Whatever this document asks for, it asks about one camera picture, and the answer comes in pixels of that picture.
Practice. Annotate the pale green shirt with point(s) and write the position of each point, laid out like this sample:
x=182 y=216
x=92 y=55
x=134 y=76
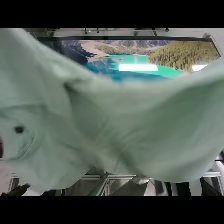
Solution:
x=110 y=123

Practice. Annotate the silver frame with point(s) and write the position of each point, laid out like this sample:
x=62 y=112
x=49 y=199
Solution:
x=110 y=185

